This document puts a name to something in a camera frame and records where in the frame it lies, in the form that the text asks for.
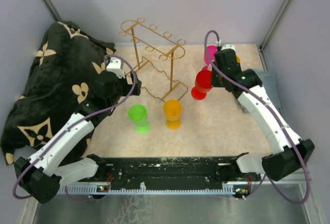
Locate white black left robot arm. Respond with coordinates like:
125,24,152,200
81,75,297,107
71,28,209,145
12,69,141,203

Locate orange plastic wine glass front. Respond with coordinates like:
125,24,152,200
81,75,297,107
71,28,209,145
163,100,182,130

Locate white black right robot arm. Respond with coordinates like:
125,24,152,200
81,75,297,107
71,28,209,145
211,46,315,181

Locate gold wire wine glass rack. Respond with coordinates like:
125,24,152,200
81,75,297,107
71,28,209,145
119,17,189,102

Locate green plastic wine glass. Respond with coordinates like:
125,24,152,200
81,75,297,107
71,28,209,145
128,104,150,134

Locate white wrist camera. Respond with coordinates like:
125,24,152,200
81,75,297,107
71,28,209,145
104,55,125,78
216,40,236,52

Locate pink plastic wine glass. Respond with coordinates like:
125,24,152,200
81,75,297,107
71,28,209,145
202,45,217,70

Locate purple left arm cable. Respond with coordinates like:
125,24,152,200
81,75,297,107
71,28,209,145
12,55,136,204

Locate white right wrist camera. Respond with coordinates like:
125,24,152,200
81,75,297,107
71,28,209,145
216,40,236,52

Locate black floral blanket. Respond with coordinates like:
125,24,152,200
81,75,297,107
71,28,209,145
1,21,116,165

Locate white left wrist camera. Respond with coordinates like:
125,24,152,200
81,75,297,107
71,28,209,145
104,55,125,78

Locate grey slotted cable duct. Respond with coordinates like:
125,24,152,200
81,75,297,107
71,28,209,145
58,183,239,195

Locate red plastic wine glass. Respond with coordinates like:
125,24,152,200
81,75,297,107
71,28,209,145
191,70,212,100

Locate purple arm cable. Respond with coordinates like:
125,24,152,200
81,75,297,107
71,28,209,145
12,55,136,204
205,29,311,205

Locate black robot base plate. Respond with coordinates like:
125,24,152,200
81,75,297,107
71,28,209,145
82,155,261,190

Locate grey folded cloth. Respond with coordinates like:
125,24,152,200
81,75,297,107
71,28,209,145
236,70,283,115

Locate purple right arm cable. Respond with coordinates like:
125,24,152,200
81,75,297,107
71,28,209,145
205,29,311,205

